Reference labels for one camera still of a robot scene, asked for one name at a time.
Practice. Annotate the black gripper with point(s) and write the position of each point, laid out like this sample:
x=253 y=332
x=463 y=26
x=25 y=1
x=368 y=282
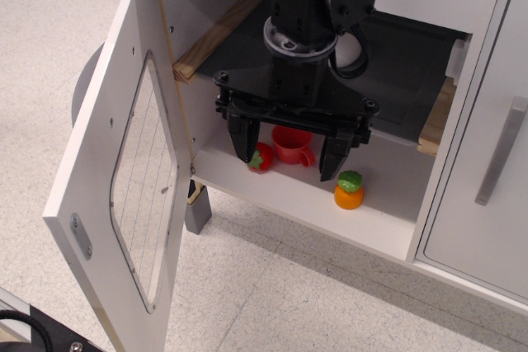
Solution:
x=304 y=97

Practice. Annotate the white oven door with window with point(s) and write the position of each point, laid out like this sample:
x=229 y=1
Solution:
x=117 y=206

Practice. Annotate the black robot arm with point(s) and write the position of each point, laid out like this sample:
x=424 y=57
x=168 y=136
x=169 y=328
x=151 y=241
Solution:
x=316 y=46

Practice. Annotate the dark grey oven tray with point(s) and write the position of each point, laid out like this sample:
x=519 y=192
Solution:
x=406 y=71

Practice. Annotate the red toy cup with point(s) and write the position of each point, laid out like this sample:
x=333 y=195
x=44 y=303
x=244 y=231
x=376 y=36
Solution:
x=293 y=146

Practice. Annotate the red toy strawberry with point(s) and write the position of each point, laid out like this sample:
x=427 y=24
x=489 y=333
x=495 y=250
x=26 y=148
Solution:
x=262 y=158

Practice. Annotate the orange toy with green top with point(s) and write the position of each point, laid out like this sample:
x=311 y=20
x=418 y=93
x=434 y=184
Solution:
x=349 y=193

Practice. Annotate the white toy egg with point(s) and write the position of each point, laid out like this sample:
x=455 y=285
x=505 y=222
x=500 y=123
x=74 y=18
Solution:
x=347 y=50

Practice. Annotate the grey cabinet foot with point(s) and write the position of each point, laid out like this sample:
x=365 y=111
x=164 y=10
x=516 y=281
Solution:
x=198 y=213

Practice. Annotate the white cupboard door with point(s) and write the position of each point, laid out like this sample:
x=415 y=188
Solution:
x=487 y=245

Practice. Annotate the grey oven door handle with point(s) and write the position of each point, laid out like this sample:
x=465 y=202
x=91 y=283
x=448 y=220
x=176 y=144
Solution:
x=82 y=84

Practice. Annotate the silver cupboard door handle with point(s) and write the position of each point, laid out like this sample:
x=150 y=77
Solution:
x=505 y=143

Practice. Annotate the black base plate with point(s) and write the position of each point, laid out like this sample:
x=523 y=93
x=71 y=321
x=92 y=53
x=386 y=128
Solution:
x=62 y=337

